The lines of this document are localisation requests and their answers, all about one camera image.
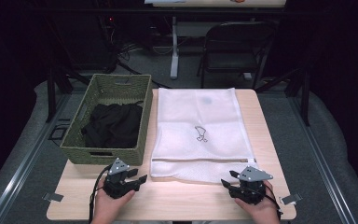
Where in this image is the black garment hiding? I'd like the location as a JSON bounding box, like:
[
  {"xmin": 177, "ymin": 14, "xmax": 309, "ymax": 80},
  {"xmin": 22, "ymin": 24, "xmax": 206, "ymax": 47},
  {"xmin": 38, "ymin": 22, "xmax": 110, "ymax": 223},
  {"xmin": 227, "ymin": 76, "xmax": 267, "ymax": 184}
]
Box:
[{"xmin": 80, "ymin": 101, "xmax": 145, "ymax": 149}]

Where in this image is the aluminium floor rail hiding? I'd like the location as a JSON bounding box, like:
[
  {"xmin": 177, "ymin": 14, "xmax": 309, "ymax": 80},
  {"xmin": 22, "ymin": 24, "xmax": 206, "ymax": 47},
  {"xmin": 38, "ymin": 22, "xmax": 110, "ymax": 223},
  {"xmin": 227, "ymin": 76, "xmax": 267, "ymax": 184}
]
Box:
[
  {"xmin": 0, "ymin": 92, "xmax": 73, "ymax": 224},
  {"xmin": 287, "ymin": 92, "xmax": 358, "ymax": 224}
]

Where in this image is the desk with white leg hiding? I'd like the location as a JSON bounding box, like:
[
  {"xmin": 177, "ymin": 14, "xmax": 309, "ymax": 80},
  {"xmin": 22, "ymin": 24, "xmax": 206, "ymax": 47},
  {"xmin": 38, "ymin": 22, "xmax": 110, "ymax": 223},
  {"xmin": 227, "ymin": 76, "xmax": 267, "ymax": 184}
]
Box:
[{"xmin": 144, "ymin": 0, "xmax": 287, "ymax": 80}]

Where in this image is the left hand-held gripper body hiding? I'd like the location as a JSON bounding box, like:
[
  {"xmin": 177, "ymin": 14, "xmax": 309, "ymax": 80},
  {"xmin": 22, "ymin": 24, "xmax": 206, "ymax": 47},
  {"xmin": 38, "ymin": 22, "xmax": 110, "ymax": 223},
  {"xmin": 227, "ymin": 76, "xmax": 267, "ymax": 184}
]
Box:
[{"xmin": 103, "ymin": 158, "xmax": 140, "ymax": 200}]

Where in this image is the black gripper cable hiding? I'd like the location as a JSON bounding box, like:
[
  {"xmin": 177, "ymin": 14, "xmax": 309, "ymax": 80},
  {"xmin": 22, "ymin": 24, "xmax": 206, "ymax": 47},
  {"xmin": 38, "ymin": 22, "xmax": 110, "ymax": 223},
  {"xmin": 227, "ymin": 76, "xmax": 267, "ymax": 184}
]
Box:
[
  {"xmin": 88, "ymin": 165, "xmax": 111, "ymax": 224},
  {"xmin": 251, "ymin": 183, "xmax": 283, "ymax": 218}
]

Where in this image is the floor cable bundle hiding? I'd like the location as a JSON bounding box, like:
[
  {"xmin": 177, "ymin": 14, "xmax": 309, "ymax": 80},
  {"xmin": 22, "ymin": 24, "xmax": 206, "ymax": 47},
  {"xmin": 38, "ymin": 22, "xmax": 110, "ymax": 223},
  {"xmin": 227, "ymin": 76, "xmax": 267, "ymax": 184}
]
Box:
[{"xmin": 116, "ymin": 43, "xmax": 172, "ymax": 90}]

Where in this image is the black folding chair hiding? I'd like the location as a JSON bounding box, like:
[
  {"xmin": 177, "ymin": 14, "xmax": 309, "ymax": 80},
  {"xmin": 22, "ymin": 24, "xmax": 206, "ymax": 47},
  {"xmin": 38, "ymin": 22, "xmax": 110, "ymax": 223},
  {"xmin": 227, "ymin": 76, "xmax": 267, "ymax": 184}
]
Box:
[{"xmin": 196, "ymin": 21, "xmax": 278, "ymax": 90}]

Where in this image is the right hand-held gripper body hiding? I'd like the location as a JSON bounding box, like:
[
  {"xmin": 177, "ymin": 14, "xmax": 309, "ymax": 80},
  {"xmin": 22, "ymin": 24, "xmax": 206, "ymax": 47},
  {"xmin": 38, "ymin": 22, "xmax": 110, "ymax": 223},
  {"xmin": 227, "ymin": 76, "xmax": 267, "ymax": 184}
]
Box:
[{"xmin": 228, "ymin": 165, "xmax": 274, "ymax": 205}]

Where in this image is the person's right hand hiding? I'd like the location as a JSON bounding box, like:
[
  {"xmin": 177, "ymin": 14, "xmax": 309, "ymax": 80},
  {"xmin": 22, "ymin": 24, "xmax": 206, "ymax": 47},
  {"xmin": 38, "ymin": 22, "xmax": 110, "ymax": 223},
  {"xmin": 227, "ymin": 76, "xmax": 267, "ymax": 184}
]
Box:
[{"xmin": 234, "ymin": 180, "xmax": 282, "ymax": 224}]

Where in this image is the metal table clip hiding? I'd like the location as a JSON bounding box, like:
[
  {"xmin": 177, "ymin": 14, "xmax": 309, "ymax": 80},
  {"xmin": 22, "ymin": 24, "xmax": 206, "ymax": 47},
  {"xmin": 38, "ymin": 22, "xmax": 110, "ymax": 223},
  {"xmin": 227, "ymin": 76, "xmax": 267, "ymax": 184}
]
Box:
[
  {"xmin": 279, "ymin": 192, "xmax": 303, "ymax": 205},
  {"xmin": 42, "ymin": 191, "xmax": 64, "ymax": 203}
]

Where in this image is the black metal stand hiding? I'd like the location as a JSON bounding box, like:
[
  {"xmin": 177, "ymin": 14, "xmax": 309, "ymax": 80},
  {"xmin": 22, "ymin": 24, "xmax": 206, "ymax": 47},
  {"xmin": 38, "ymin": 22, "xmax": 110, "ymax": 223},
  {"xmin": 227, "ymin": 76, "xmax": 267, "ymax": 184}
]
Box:
[
  {"xmin": 45, "ymin": 66, "xmax": 91, "ymax": 123},
  {"xmin": 255, "ymin": 66, "xmax": 311, "ymax": 127}
]

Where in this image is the dark equipment box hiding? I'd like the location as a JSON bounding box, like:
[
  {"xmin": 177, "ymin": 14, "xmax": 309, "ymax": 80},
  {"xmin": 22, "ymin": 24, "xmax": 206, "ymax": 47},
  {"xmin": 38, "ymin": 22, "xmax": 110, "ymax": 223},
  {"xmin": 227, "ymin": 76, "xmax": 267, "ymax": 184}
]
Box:
[{"xmin": 74, "ymin": 12, "xmax": 119, "ymax": 73}]

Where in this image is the person's left hand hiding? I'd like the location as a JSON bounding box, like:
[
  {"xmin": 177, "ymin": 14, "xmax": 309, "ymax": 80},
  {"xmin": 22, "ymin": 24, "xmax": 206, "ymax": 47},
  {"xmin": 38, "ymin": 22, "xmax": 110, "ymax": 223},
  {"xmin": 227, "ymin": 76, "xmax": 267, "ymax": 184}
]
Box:
[{"xmin": 90, "ymin": 186, "xmax": 136, "ymax": 224}]

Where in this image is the green woven basket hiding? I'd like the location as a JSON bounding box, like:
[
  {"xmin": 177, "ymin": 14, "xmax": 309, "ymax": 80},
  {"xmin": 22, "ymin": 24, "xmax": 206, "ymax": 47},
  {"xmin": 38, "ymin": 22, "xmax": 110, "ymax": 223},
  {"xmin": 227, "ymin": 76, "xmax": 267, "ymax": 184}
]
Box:
[{"xmin": 59, "ymin": 73, "xmax": 154, "ymax": 167}]

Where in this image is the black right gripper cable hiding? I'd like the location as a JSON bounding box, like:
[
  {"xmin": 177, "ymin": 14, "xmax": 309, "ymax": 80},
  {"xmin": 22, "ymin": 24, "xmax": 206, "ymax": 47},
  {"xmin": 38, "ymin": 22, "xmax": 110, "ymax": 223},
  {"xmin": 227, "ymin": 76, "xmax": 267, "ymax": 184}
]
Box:
[{"xmin": 251, "ymin": 183, "xmax": 283, "ymax": 218}]

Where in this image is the white mesh laundry bag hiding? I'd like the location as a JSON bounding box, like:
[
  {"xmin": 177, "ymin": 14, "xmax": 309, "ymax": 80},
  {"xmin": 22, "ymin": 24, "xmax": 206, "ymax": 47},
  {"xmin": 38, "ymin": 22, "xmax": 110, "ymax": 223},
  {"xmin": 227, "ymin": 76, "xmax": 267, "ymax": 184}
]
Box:
[{"xmin": 149, "ymin": 87, "xmax": 258, "ymax": 185}]

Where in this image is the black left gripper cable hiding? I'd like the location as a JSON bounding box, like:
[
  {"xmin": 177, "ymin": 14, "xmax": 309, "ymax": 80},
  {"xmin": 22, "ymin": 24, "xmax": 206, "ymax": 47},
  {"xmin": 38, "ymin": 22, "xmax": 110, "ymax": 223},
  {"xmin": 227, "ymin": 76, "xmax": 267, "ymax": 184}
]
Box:
[{"xmin": 88, "ymin": 165, "xmax": 111, "ymax": 224}]

